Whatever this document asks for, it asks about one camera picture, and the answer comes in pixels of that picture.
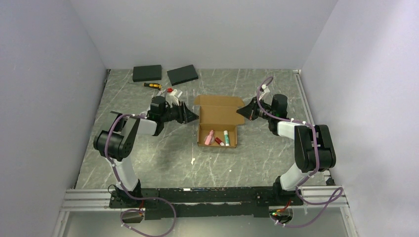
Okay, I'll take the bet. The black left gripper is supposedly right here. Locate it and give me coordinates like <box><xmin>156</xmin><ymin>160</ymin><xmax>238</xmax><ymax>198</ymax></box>
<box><xmin>161</xmin><ymin>100</ymin><xmax>200</xmax><ymax>124</ymax></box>

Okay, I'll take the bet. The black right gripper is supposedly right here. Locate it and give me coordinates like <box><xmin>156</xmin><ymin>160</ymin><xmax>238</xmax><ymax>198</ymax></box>
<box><xmin>236</xmin><ymin>97</ymin><xmax>274</xmax><ymax>121</ymax></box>

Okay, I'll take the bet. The pink marker pen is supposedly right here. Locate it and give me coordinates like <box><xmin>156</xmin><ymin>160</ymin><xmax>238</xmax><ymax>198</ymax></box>
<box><xmin>204</xmin><ymin>129</ymin><xmax>215</xmax><ymax>146</ymax></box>

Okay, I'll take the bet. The brown cardboard box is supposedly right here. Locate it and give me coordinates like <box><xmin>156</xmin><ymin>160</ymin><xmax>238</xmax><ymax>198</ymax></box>
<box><xmin>194</xmin><ymin>95</ymin><xmax>245</xmax><ymax>149</ymax></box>

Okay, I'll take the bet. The green white glue stick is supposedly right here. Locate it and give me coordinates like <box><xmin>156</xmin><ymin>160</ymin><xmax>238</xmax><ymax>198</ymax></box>
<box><xmin>223</xmin><ymin>130</ymin><xmax>230</xmax><ymax>146</ymax></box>

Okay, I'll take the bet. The red white marker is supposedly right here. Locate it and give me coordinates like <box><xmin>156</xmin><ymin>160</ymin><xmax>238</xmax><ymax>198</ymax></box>
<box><xmin>214</xmin><ymin>137</ymin><xmax>225</xmax><ymax>146</ymax></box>

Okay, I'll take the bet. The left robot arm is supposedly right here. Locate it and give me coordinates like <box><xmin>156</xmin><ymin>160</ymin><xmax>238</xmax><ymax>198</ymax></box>
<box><xmin>93</xmin><ymin>95</ymin><xmax>199</xmax><ymax>207</ymax></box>

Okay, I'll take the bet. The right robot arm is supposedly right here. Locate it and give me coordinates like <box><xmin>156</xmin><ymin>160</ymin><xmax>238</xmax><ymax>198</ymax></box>
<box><xmin>236</xmin><ymin>94</ymin><xmax>336</xmax><ymax>205</ymax></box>

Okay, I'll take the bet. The black foam block right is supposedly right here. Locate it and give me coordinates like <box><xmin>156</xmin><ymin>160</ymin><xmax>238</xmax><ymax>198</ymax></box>
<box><xmin>167</xmin><ymin>65</ymin><xmax>199</xmax><ymax>86</ymax></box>

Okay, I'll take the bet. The black foam block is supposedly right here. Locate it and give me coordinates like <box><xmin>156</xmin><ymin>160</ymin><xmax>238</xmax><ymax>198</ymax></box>
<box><xmin>167</xmin><ymin>65</ymin><xmax>199</xmax><ymax>86</ymax></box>
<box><xmin>132</xmin><ymin>65</ymin><xmax>162</xmax><ymax>82</ymax></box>

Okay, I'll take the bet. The yellow black screwdriver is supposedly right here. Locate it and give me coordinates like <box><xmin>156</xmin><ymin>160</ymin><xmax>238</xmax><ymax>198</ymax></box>
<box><xmin>143</xmin><ymin>82</ymin><xmax>163</xmax><ymax>90</ymax></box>

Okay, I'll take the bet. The black foam block left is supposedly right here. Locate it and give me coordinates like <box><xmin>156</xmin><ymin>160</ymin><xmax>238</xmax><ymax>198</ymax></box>
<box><xmin>132</xmin><ymin>65</ymin><xmax>162</xmax><ymax>82</ymax></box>

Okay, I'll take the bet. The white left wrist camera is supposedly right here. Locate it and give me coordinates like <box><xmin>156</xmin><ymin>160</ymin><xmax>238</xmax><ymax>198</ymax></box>
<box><xmin>166</xmin><ymin>87</ymin><xmax>183</xmax><ymax>106</ymax></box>

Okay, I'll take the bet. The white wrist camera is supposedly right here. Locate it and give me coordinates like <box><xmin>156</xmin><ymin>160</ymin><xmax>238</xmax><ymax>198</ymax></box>
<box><xmin>166</xmin><ymin>87</ymin><xmax>183</xmax><ymax>106</ymax></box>
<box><xmin>259</xmin><ymin>84</ymin><xmax>270</xmax><ymax>97</ymax></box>

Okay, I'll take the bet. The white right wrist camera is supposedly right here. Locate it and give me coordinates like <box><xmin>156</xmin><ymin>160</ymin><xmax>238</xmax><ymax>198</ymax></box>
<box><xmin>259</xmin><ymin>84</ymin><xmax>270</xmax><ymax>97</ymax></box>

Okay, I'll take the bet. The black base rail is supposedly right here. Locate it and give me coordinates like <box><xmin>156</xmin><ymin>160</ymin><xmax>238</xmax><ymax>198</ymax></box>
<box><xmin>109</xmin><ymin>186</ymin><xmax>303</xmax><ymax>220</ymax></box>

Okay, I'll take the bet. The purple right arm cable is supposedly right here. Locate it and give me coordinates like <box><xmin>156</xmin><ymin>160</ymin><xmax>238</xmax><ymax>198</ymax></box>
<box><xmin>256</xmin><ymin>76</ymin><xmax>344</xmax><ymax>229</ymax></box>

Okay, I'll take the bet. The aluminium frame rail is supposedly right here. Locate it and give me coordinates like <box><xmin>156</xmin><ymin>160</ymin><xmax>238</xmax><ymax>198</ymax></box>
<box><xmin>60</xmin><ymin>189</ymin><xmax>111</xmax><ymax>212</ymax></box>

